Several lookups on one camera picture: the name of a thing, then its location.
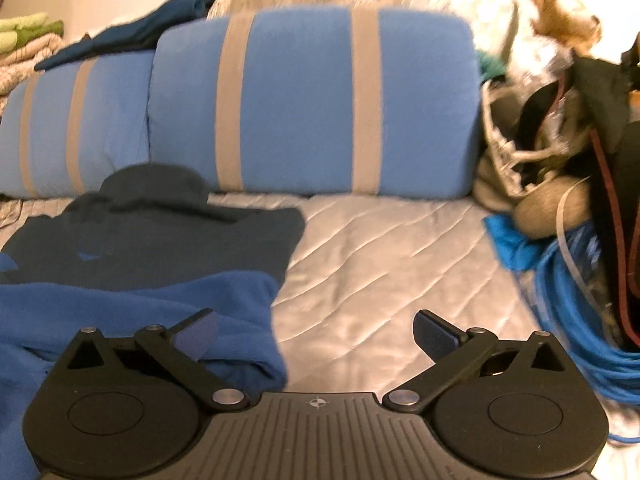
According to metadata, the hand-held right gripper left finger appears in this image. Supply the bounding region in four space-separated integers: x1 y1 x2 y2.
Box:
65 307 253 413

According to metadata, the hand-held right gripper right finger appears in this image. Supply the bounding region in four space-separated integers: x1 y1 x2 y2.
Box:
382 309 571 413

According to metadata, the blue fleece jacket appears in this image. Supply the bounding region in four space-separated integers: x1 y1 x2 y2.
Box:
0 162 307 480

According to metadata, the grey quilted bedspread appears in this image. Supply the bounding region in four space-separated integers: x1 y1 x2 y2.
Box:
0 192 640 480

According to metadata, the bright blue cloth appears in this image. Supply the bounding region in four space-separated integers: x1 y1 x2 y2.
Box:
484 214 551 272

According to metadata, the tan plush toy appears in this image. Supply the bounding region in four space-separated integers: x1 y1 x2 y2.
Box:
515 177 593 238

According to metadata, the striped canvas tote bag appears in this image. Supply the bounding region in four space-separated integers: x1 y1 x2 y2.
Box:
472 80 576 211

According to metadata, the small blue striped pillow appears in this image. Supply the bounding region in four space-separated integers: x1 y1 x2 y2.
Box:
0 50 157 200

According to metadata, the large blue striped pillow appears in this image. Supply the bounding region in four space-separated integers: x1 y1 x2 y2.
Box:
147 5 483 200

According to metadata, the teal cloth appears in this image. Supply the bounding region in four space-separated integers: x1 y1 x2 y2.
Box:
475 50 507 84

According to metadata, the clear plastic wrap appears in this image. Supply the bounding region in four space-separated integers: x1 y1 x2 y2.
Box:
510 47 576 92

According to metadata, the black garment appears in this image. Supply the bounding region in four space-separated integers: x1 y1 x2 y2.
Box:
572 55 640 151

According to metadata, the dark blue cloth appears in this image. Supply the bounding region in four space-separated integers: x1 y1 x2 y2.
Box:
34 0 224 72

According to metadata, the beige knitted blanket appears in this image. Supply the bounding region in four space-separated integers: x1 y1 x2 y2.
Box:
0 35 57 97

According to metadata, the brown teddy bear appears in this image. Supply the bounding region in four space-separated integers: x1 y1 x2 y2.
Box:
529 0 603 53

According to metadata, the green plush cloth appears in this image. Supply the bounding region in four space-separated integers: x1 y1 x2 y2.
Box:
0 12 65 56

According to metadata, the blue cable coil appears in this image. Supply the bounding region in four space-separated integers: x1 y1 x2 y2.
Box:
520 225 640 446

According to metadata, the thin white cable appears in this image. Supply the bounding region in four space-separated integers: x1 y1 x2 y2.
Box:
556 187 601 303

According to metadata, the black strap with red edge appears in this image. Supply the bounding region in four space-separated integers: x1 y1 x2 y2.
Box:
515 80 640 351

